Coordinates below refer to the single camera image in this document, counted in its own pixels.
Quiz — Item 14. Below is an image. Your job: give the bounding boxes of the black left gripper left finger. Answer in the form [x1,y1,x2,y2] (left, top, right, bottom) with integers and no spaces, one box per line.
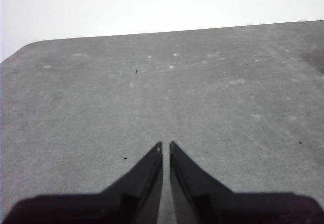
[2,142,163,224]

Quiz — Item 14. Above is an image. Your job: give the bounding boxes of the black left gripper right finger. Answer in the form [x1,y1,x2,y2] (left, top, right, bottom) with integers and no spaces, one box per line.
[169,141,324,224]

